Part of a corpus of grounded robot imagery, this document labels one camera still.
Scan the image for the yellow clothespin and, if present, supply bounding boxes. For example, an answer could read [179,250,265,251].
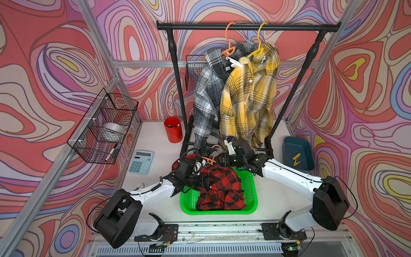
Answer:
[292,153,301,167]

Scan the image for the grey calculator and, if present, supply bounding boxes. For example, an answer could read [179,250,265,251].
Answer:
[127,150,153,175]

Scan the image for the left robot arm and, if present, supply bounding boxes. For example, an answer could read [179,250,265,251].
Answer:
[93,158,210,249]

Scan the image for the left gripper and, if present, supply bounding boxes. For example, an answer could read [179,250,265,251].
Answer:
[183,173,217,188]

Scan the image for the grey plaid shirt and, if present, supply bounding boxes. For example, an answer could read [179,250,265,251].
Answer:
[192,43,258,155]

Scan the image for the white clip on table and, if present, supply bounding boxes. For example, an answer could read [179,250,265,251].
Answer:
[133,183,144,191]

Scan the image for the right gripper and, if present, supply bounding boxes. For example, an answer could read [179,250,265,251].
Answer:
[214,152,246,168]

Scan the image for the red pen cup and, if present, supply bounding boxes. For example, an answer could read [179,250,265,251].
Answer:
[164,117,183,143]

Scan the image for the dark teal tray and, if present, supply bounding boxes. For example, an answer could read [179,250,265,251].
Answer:
[282,137,315,173]

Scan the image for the black clothes rack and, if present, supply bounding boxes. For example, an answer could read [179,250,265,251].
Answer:
[156,21,341,157]

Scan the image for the green plastic basket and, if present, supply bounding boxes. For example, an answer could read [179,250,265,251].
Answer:
[180,169,258,215]

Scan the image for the red black plaid shirt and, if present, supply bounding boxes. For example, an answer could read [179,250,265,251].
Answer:
[181,154,247,214]

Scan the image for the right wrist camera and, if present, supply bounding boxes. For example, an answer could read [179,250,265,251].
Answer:
[224,136,236,156]

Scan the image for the grey tape roll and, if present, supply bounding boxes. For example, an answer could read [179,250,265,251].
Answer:
[98,122,126,143]

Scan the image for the small wire basket on rack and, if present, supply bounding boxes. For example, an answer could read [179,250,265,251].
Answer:
[185,54,207,92]

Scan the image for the black wire basket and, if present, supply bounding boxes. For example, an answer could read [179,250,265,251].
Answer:
[67,89,139,164]

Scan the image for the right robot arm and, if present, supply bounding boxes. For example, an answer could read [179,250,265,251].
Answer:
[223,136,350,239]

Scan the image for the yellow hanger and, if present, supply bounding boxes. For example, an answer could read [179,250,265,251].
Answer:
[247,22,268,58]

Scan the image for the yellow plaid shirt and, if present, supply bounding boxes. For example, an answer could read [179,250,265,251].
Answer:
[219,43,281,151]

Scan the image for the white marker in wire basket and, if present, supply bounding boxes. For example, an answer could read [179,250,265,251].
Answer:
[104,143,118,162]

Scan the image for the orange hanger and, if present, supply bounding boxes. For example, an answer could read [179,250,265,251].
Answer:
[200,145,222,166]
[222,22,236,57]

